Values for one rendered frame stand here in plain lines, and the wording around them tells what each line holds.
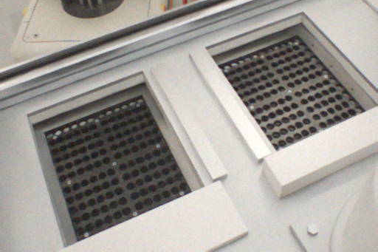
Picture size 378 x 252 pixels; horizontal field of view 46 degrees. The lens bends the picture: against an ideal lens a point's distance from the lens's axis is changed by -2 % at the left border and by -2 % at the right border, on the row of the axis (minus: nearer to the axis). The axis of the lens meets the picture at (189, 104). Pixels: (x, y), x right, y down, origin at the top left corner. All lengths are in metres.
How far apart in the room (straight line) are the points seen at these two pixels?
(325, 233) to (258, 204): 0.09
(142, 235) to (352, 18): 0.53
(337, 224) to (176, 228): 0.20
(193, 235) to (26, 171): 0.26
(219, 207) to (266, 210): 0.06
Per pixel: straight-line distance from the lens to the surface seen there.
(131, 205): 0.68
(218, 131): 0.67
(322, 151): 0.62
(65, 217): 0.77
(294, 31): 0.95
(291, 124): 0.74
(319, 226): 0.60
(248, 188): 0.62
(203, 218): 0.59
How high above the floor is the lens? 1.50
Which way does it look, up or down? 52 degrees down
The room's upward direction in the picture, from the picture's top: 6 degrees counter-clockwise
